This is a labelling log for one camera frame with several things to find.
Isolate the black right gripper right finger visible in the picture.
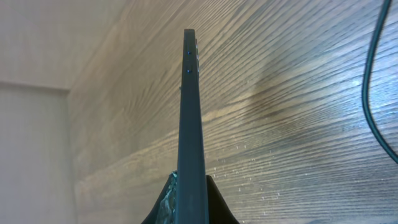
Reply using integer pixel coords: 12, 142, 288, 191
206, 175, 239, 224

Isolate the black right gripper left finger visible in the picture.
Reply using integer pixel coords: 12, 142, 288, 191
142, 171, 177, 224

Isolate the blue Galaxy smartphone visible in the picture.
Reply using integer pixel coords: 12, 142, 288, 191
175, 29, 209, 224

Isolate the black charger cable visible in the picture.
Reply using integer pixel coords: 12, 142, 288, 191
361, 0, 398, 165

